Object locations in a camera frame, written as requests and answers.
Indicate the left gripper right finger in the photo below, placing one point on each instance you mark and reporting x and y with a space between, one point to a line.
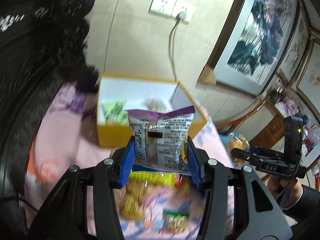
238 204

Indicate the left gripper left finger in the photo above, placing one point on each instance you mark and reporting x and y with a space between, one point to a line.
63 215

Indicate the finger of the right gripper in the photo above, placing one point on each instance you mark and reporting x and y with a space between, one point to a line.
246 154

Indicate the golden yellow cake packet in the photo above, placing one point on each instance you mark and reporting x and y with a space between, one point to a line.
236 140

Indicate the green ball biscuit bag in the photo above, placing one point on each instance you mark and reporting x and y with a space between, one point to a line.
174 222

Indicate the pink cracker bag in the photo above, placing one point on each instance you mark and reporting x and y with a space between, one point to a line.
132 205

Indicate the white purple snack packet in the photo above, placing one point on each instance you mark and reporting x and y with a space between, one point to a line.
160 138

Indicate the green snack bag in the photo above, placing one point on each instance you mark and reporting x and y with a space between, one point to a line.
114 112

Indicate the yellow rice cracker bar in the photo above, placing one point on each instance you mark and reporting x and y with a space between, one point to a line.
156 178

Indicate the person right hand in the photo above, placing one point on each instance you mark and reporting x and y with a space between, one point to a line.
287 191

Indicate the wooden armchair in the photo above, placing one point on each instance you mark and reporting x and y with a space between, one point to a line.
253 120

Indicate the framed lotus painting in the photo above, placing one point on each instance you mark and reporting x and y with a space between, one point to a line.
251 45

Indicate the white socket with plug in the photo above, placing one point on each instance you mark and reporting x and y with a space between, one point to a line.
183 10

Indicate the dark carved wooden furniture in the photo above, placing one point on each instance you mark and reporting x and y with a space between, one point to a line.
42 46

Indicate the white wall socket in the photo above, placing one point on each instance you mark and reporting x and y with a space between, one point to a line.
162 7

